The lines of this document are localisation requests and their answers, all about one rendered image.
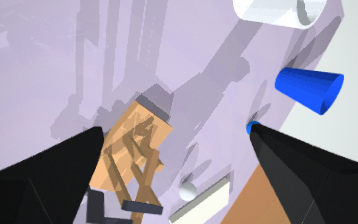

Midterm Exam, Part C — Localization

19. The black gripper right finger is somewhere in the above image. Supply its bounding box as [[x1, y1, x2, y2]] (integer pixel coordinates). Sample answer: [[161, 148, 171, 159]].
[[249, 124, 358, 224]]

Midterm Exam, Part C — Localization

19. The white ball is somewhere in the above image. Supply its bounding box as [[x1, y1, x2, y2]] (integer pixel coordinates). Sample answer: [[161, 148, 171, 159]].
[[179, 182, 197, 200]]

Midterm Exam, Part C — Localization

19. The blue cup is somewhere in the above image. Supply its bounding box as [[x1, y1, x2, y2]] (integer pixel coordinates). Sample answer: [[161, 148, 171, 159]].
[[275, 67, 344, 115]]

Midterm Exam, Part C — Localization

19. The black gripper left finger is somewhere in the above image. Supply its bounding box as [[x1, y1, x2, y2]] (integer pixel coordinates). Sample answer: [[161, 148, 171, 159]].
[[0, 126, 104, 224]]

